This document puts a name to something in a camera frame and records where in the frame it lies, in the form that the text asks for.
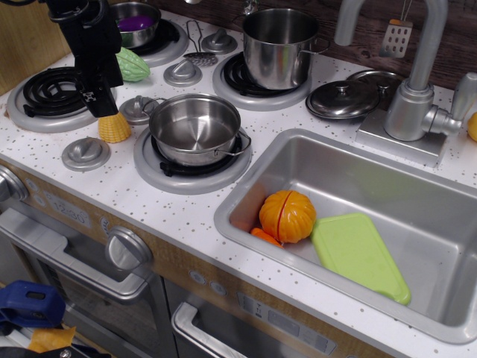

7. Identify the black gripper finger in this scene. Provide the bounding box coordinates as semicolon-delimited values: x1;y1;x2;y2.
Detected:
76;82;119;118

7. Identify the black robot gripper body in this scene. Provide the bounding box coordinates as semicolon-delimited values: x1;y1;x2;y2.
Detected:
45;1;122;98

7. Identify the yellow green toy corn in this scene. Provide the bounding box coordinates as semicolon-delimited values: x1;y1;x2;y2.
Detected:
97;46;151;144

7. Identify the small steel pan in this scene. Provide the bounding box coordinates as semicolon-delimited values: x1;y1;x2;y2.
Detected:
149;93;251;167

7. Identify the grey knob middle left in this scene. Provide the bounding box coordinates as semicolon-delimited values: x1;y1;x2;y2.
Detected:
119;95;159;125

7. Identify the purple toy eggplant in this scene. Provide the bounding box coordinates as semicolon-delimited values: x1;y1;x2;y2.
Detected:
117;15;155;32

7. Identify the steel pot back left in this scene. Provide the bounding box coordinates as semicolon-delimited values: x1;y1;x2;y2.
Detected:
110;2;162;48

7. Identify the front left black burner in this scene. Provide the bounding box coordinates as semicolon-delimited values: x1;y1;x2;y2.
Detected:
7;66;97;134

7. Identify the black burner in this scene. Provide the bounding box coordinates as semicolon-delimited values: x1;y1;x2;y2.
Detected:
212;52;312;112
131;20;189;67
133;129;252;195
7;66;97;134

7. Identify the grey knob front left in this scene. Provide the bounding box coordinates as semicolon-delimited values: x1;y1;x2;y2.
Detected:
62;137;111;172

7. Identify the back left black burner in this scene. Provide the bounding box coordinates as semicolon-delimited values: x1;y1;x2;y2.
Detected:
131;20;189;67

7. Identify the grey knob centre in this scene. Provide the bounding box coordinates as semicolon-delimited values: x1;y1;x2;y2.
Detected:
163;60;203;87

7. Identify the metal slotted skimmer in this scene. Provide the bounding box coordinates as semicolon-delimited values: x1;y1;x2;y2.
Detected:
183;19;218;67

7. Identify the front middle black burner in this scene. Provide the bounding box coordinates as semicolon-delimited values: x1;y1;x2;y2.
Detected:
133;129;252;195

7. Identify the grey oven knob left edge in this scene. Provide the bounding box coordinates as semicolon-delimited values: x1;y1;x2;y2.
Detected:
0;166;29;202

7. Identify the grey knob back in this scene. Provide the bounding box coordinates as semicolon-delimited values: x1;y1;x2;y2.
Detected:
200;28;238;54

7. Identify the back right black burner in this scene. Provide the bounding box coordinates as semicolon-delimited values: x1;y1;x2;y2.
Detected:
212;52;312;112

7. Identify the grey oven knob large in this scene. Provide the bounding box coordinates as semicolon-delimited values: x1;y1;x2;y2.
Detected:
104;225;153;271

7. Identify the tall steel pot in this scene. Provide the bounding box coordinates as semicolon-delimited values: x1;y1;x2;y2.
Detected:
241;8;330;90

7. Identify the orange toy slice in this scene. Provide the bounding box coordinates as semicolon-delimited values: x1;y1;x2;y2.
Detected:
250;227;283;248

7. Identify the blue clamp tool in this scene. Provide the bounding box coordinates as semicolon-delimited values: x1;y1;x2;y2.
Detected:
1;280;66;336

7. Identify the orange toy pumpkin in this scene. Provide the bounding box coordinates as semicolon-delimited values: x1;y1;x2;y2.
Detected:
259;190;317;244

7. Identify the steel pot lid front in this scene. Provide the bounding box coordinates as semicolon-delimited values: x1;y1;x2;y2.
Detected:
306;80;379;120

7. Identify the steel pot lid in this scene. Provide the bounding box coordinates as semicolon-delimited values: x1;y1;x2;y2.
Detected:
347;69;405;111
306;80;379;120

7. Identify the yellow cloth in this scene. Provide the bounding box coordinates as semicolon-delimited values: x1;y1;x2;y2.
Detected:
28;327;76;353

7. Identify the green cutting board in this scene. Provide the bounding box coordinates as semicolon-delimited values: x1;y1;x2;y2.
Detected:
310;213;411;305

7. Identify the steel pot lid back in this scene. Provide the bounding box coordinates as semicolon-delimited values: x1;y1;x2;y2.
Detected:
347;69;405;111

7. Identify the hanging metal spatula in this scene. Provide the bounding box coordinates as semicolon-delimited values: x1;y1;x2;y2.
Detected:
379;1;414;59

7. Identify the grey toy faucet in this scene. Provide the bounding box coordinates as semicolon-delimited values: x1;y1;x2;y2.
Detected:
356;0;476;168

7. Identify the silver sink basin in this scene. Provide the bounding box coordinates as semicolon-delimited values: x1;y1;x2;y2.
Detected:
215;129;476;344

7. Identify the yellow toy fruit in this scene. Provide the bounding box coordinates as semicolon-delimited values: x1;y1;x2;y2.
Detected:
467;113;477;142

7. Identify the left oven door handle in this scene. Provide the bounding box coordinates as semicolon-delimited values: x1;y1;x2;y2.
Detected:
1;209;149;304

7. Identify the oven door handle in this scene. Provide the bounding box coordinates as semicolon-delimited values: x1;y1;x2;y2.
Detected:
1;209;149;304
170;301;273;358

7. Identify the right oven door handle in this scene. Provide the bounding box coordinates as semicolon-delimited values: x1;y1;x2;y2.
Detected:
170;301;273;358

